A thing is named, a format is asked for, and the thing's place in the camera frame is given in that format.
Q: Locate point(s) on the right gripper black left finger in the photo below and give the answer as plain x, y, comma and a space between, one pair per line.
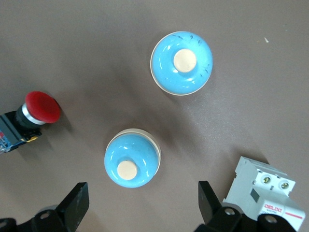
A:
72, 207

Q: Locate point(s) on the white red circuit breaker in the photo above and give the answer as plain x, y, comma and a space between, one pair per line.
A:
246, 178

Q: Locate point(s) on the blue call bell black scratches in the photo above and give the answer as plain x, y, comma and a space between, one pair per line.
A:
166, 72

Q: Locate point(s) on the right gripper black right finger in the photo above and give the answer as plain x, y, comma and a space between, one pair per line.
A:
210, 205

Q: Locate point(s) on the red mushroom button blue body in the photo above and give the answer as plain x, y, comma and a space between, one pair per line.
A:
42, 106

